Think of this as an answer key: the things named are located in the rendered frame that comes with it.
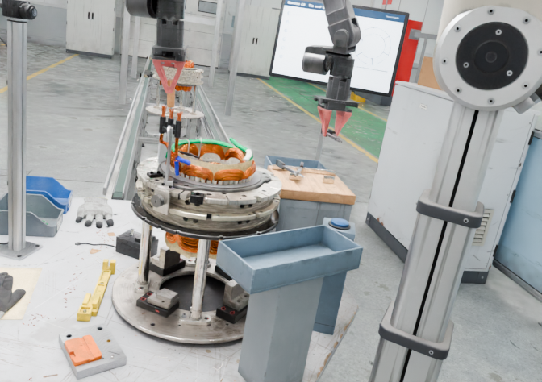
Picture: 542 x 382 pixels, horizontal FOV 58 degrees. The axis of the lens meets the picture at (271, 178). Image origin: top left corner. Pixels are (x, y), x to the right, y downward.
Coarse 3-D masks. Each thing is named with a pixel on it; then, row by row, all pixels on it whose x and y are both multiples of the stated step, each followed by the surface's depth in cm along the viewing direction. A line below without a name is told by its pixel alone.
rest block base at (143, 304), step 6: (144, 294) 109; (138, 300) 106; (144, 300) 107; (138, 306) 106; (144, 306) 106; (150, 306) 105; (156, 306) 105; (174, 306) 106; (156, 312) 105; (162, 312) 104; (168, 312) 104
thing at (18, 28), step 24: (24, 24) 110; (24, 48) 111; (24, 72) 113; (24, 96) 115; (24, 120) 116; (24, 144) 118; (24, 168) 120; (24, 192) 122; (24, 216) 124; (24, 240) 126
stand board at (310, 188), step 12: (288, 180) 123; (300, 180) 125; (312, 180) 127; (336, 180) 130; (288, 192) 116; (300, 192) 116; (312, 192) 117; (324, 192) 118; (336, 192) 120; (348, 192) 121
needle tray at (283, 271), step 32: (224, 256) 82; (256, 256) 88; (288, 256) 90; (320, 256) 83; (352, 256) 89; (256, 288) 76; (288, 288) 83; (320, 288) 88; (256, 320) 88; (288, 320) 86; (256, 352) 89; (288, 352) 89
